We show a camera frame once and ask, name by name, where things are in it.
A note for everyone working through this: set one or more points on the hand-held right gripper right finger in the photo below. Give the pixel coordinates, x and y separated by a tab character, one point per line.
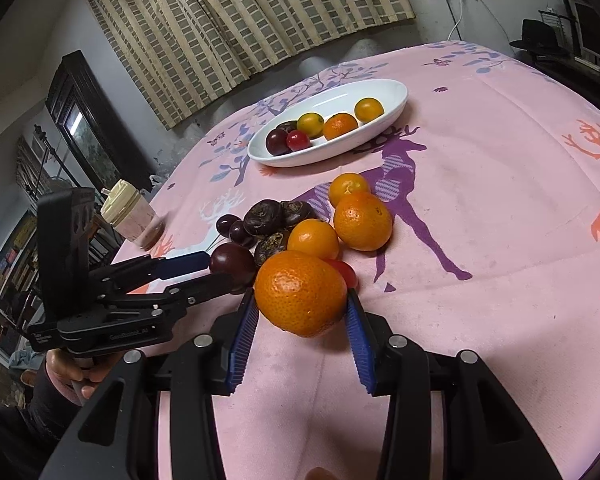
358	347

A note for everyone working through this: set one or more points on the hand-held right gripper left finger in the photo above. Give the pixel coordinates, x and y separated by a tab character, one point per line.
245	336

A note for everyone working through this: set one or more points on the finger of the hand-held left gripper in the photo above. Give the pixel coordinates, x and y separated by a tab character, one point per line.
180	264
205	286

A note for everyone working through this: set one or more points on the dark purple plum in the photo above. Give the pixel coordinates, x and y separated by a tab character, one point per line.
277	142
232	261

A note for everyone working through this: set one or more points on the large orange mandarin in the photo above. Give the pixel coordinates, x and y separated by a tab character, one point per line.
300	292

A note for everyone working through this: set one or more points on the white oval plate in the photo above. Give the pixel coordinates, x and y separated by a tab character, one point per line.
375	92

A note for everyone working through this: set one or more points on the person's left forearm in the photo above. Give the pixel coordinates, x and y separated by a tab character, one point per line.
20	435

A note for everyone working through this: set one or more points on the person's left hand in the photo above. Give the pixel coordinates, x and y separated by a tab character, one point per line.
60	367

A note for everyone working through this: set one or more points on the dark red cherry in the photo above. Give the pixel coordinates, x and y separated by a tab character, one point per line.
241	235
226	222

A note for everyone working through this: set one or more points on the cluttered bookshelf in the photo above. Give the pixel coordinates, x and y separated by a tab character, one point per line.
5	280

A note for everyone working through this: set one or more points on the clear bottle with cream lid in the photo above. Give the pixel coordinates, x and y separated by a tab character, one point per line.
130	217

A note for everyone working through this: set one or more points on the red cherry tomato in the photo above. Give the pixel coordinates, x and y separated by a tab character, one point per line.
346	272
298	140

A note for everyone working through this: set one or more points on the orange kumquat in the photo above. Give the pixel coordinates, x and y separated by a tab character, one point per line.
313	240
369	109

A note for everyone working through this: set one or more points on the medium orange mandarin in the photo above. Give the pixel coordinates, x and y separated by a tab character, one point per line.
362	221

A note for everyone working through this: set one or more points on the dark wooden framed cabinet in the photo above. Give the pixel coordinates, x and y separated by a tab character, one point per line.
87	125

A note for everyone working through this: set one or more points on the pink printed blanket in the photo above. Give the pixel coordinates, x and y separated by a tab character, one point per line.
480	260

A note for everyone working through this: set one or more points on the small orange mandarin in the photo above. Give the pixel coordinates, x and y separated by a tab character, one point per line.
340	126
348	187

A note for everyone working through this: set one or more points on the yellow-orange kumquat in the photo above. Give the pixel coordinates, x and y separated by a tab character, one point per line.
310	124

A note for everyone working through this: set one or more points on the beige checked curtain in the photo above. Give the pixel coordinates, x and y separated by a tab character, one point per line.
205	25

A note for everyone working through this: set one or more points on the black hat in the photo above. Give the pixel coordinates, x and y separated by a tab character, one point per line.
537	35

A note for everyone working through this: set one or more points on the computer monitor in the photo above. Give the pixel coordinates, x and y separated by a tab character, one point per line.
590	30

